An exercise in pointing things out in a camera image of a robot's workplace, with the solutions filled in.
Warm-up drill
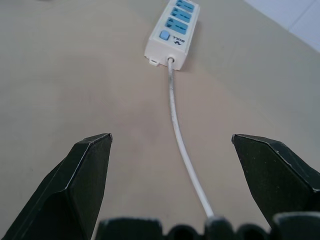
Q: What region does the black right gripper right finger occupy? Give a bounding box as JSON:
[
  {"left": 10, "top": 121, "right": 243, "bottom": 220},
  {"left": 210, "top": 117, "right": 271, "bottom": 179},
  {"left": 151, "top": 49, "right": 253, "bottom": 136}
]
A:
[{"left": 231, "top": 133, "right": 320, "bottom": 232}]

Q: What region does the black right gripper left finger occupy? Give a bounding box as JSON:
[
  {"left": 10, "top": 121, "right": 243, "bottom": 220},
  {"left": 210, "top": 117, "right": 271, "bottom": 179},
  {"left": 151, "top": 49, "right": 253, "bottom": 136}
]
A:
[{"left": 0, "top": 132, "right": 113, "bottom": 240}]

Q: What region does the white power strip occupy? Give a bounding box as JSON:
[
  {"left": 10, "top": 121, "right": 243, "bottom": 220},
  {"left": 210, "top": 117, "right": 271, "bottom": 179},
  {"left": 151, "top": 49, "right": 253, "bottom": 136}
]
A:
[{"left": 144, "top": 0, "right": 201, "bottom": 71}]

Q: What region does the white power cable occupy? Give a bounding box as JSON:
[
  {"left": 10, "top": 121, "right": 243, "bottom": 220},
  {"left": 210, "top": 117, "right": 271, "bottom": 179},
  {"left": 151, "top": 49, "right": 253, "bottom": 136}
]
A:
[{"left": 166, "top": 56, "right": 215, "bottom": 218}]

